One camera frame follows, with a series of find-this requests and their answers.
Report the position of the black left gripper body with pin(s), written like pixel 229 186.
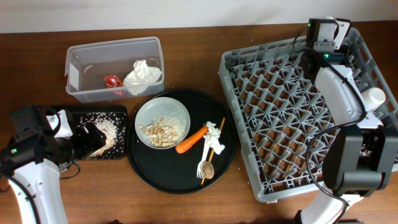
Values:
pixel 80 145

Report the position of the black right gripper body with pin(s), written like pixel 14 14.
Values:
pixel 338 48

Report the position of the red snack wrapper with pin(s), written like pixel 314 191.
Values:
pixel 112 81

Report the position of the white cup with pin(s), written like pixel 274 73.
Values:
pixel 373 98

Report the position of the grey plate with food scraps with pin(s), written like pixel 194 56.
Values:
pixel 162 123

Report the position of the white tissue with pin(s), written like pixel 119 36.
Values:
pixel 140 76

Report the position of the orange carrot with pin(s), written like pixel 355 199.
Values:
pixel 187 143

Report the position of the grey dishwasher rack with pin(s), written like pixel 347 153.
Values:
pixel 277 113

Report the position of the brown cookie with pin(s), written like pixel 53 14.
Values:
pixel 208 170

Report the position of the white napkin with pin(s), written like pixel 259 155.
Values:
pixel 212 138

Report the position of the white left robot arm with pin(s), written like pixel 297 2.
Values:
pixel 32 164

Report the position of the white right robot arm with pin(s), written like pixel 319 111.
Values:
pixel 360 159

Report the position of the clear plastic waste bin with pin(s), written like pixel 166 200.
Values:
pixel 87 66

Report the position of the spilled rice pile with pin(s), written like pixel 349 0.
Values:
pixel 112 124

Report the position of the black rectangular tray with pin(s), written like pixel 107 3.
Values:
pixel 80 110

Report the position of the round black serving tray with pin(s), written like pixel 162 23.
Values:
pixel 174 173

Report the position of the white plastic fork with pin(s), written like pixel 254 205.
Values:
pixel 202 158

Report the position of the wooden chopstick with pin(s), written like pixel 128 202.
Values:
pixel 211 152

